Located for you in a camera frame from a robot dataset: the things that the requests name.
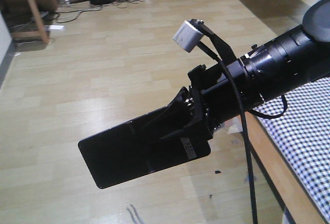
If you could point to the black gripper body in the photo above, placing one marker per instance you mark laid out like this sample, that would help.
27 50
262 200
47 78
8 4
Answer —
214 96

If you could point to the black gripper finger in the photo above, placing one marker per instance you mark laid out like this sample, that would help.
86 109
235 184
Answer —
180 113
172 135

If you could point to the black purple smartphone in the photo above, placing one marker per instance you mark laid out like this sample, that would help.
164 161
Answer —
123 152

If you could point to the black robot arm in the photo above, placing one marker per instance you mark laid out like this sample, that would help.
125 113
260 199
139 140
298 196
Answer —
297 57

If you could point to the black white checkered bedsheet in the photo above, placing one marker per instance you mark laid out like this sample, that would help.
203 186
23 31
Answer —
301 136

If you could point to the wooden table leg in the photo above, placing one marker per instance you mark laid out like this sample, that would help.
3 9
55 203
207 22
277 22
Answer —
40 32

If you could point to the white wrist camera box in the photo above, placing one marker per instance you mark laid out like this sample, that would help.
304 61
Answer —
187 36

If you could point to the wooden bed frame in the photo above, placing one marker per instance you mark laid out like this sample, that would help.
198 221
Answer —
293 195

